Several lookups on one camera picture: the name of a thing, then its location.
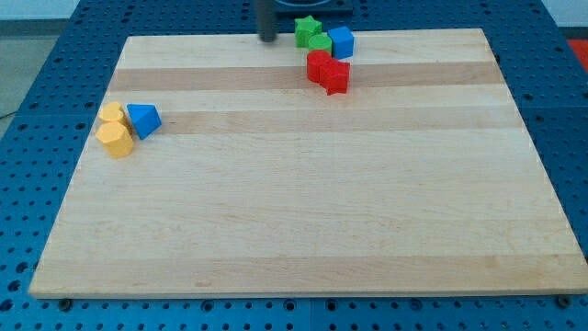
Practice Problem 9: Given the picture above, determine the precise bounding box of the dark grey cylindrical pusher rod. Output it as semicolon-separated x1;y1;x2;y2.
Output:
254;0;277;42

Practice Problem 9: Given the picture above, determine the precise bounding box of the blue cube block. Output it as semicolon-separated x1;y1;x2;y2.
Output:
327;26;355;60

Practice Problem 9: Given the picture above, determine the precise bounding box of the green star block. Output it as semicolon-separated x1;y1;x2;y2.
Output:
294;16;322;48

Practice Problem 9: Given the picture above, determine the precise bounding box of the green cylinder block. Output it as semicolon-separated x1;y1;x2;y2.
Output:
307;34;333;54

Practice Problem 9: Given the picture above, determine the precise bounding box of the red cylinder block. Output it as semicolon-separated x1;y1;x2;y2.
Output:
306;50;332;83

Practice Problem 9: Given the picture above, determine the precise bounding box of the red star block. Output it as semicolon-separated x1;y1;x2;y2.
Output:
319;59;351;96

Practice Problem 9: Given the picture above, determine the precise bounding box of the blue triangular prism block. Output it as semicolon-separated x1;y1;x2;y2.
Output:
127;104;162;140

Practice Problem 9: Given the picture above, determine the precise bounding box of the yellow heart block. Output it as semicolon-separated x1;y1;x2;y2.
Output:
97;101;132;132

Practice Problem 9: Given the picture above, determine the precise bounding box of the yellow hexagon block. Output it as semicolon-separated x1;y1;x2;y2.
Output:
96;122;134;159

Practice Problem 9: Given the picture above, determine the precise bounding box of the light wooden board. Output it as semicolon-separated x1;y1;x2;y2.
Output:
29;29;587;299

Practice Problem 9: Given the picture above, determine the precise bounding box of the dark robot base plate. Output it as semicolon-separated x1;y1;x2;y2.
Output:
275;0;353;15

